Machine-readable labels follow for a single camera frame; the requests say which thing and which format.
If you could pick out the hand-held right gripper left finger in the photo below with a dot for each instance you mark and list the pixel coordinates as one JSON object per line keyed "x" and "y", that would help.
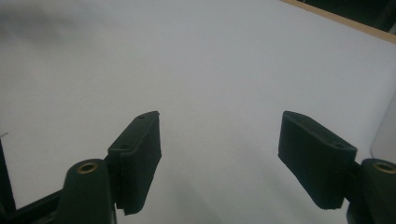
{"x": 137, "y": 161}

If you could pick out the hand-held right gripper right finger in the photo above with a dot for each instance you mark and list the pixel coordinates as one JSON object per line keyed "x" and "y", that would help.
{"x": 314, "y": 161}

